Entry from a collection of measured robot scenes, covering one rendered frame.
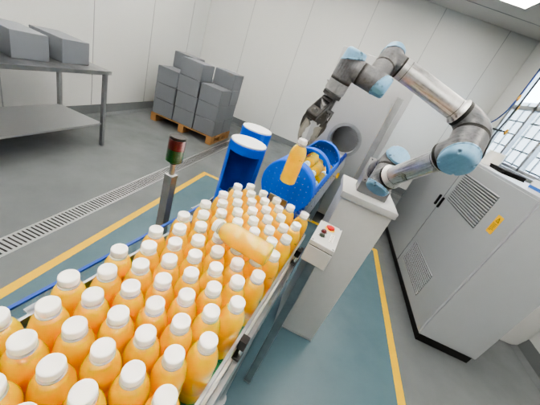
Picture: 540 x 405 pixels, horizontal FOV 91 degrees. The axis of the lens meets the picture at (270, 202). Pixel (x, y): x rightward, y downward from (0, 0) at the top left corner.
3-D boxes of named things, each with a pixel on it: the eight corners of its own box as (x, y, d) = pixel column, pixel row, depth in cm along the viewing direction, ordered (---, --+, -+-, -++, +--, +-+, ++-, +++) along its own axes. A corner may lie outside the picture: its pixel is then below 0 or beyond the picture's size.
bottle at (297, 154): (276, 177, 117) (291, 137, 108) (289, 178, 121) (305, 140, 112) (283, 186, 112) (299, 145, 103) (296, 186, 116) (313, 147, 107)
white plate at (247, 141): (227, 131, 208) (227, 132, 208) (236, 145, 187) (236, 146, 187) (259, 138, 221) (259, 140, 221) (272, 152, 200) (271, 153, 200)
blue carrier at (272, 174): (332, 180, 217) (345, 147, 204) (301, 221, 140) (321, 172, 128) (300, 167, 223) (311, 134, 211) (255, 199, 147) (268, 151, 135)
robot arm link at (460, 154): (388, 179, 142) (500, 139, 90) (375, 201, 137) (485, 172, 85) (372, 165, 140) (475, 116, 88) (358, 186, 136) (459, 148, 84)
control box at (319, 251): (332, 247, 121) (342, 229, 116) (323, 271, 103) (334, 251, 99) (312, 236, 123) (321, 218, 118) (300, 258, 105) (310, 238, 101)
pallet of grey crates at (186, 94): (227, 137, 540) (244, 76, 487) (209, 145, 469) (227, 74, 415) (175, 115, 551) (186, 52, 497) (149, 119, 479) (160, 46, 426)
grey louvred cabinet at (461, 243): (413, 239, 420) (476, 156, 355) (468, 365, 229) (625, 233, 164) (381, 225, 425) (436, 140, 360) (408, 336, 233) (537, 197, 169)
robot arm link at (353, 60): (369, 55, 86) (346, 42, 87) (349, 88, 92) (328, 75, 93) (370, 57, 93) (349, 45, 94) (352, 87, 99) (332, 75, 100)
